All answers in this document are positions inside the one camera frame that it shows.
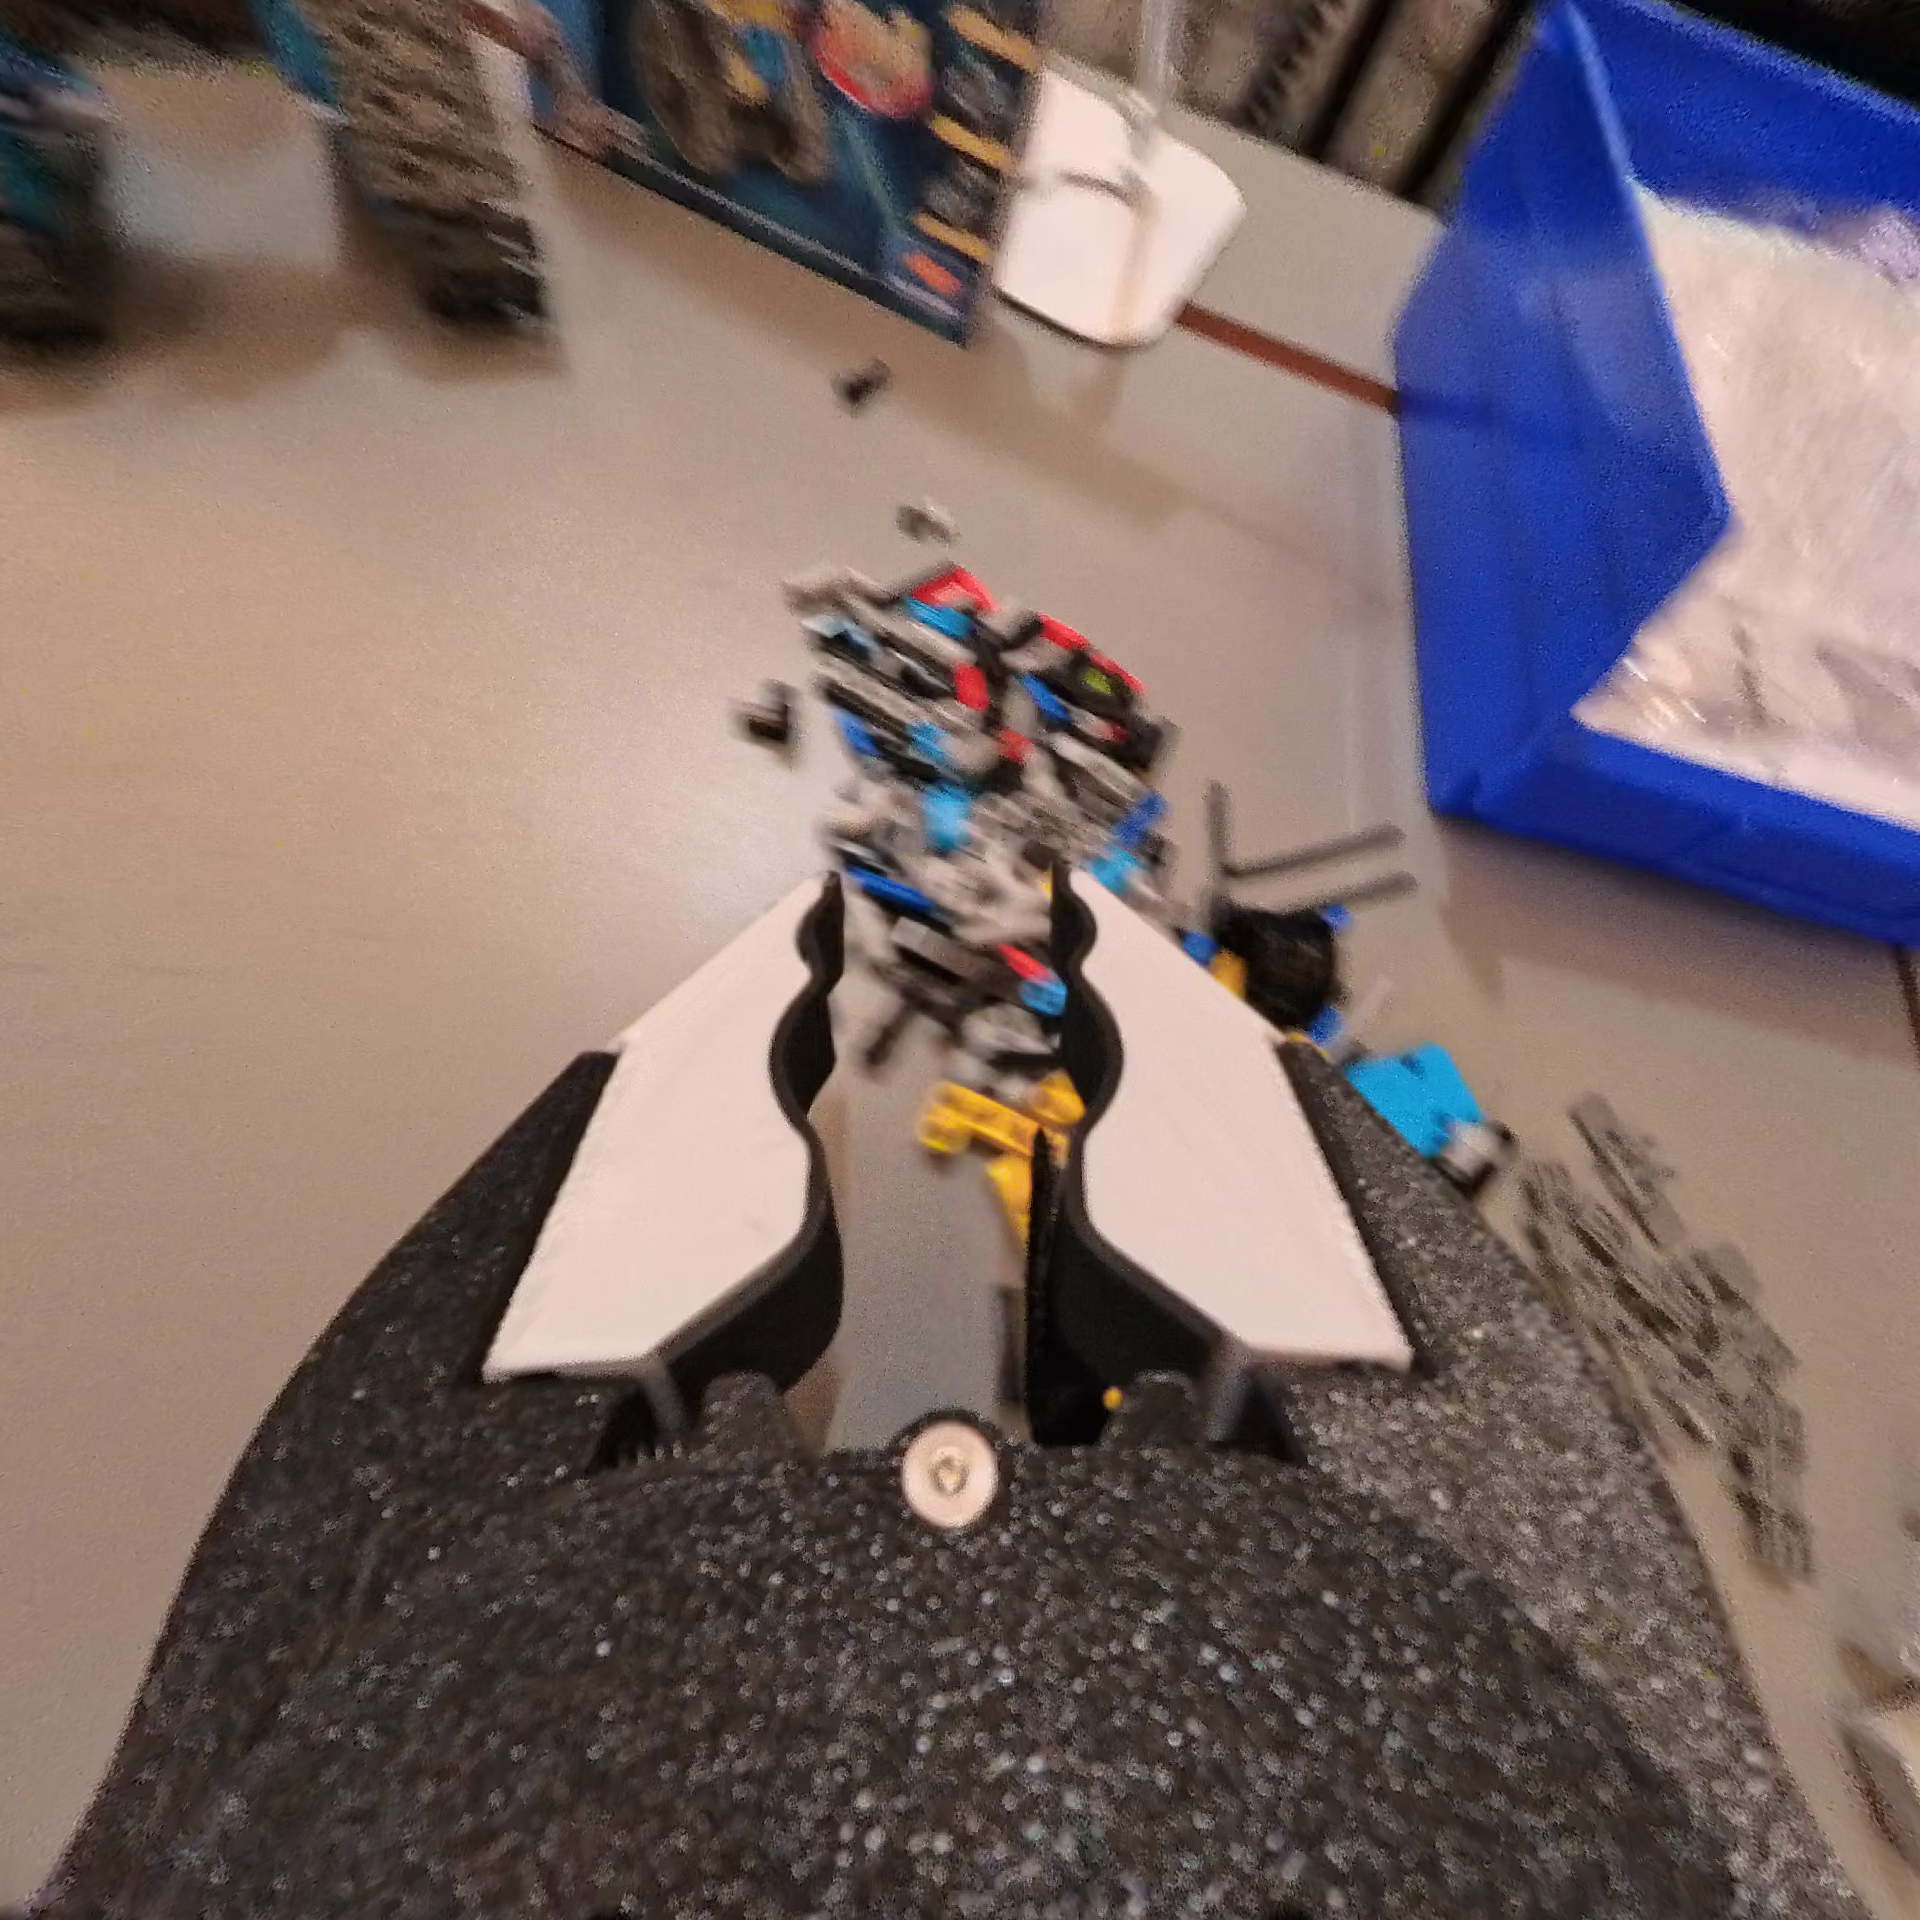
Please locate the pile of small brick pieces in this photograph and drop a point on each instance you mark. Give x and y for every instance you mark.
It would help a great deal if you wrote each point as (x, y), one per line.
(974, 751)

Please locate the dark blue printed cardboard box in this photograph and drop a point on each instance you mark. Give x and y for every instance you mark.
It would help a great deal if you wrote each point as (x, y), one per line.
(780, 136)

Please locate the blue grey tracked toy robot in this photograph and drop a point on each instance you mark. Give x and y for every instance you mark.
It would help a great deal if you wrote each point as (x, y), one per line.
(435, 181)

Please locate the grey desk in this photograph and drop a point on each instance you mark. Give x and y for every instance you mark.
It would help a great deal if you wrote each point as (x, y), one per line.
(376, 676)

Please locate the clear plastic bags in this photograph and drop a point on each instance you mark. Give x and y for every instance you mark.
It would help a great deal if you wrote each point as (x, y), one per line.
(1786, 494)

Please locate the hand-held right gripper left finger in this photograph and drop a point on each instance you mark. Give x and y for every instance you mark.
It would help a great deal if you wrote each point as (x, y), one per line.
(674, 1200)

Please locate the black toy wheel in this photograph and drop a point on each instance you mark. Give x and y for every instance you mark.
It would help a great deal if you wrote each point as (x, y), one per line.
(1276, 960)

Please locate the blue brick block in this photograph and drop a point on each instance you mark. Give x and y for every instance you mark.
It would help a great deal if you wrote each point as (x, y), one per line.
(1418, 1103)

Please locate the pile of grey tread links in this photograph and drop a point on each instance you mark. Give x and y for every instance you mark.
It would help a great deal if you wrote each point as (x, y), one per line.
(1664, 1307)

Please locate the blue plastic bin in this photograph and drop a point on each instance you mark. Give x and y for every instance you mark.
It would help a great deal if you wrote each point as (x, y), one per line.
(1545, 525)

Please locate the white backdrop base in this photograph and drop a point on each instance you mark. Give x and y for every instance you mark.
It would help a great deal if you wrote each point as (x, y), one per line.
(1118, 224)

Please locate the black axle rod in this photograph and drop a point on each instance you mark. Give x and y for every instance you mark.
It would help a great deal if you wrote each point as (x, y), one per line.
(1222, 839)
(1320, 851)

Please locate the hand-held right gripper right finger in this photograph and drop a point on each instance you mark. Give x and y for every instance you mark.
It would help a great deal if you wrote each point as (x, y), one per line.
(1230, 1186)

